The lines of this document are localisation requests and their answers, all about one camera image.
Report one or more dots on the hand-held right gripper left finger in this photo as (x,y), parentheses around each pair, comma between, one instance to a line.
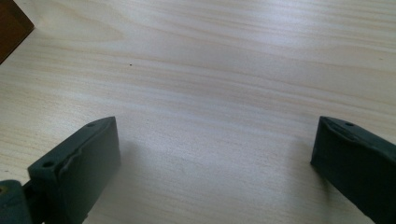
(82,168)

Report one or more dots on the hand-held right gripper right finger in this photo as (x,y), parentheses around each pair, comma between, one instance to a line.
(358,161)

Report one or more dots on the brown wooden box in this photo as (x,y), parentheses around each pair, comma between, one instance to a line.
(11,28)

